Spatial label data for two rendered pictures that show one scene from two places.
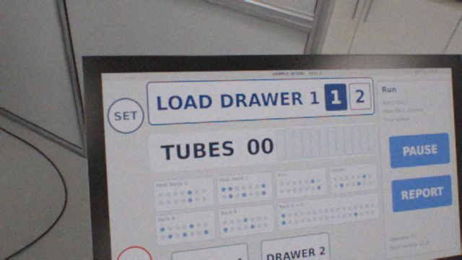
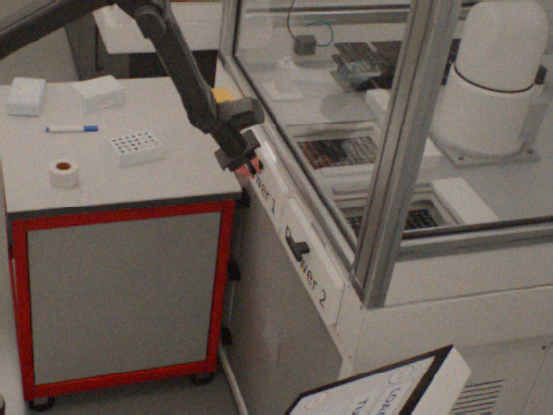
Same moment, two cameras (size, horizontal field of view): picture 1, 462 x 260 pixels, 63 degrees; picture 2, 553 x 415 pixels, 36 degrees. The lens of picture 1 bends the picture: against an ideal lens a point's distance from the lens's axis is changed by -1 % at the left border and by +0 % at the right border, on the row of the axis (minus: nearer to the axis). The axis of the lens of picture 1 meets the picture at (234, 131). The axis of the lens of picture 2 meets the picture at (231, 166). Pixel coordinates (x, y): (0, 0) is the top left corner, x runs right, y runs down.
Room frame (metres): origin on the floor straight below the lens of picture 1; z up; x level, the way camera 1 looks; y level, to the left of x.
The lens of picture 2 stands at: (0.77, -0.62, 1.99)
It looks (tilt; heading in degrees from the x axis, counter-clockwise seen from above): 33 degrees down; 138
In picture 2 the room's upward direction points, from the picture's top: 6 degrees clockwise
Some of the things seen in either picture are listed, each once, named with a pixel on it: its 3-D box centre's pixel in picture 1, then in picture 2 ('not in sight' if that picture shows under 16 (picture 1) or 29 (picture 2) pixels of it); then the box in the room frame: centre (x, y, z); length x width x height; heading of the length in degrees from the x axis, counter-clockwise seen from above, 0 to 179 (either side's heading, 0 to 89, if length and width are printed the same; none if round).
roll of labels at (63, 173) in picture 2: not in sight; (63, 172); (-0.79, 0.24, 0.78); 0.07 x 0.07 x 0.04
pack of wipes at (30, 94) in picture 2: not in sight; (27, 96); (-1.18, 0.34, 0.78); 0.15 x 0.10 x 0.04; 144
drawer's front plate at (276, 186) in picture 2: not in sight; (263, 174); (-0.42, 0.57, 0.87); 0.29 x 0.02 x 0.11; 158
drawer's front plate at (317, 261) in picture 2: not in sight; (309, 258); (-0.13, 0.45, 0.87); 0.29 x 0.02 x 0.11; 158
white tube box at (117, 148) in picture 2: not in sight; (134, 148); (-0.80, 0.45, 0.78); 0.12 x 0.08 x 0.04; 82
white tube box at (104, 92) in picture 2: not in sight; (98, 94); (-1.09, 0.51, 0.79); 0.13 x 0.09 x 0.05; 87
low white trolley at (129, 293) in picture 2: not in sight; (107, 242); (-0.92, 0.45, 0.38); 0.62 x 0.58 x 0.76; 158
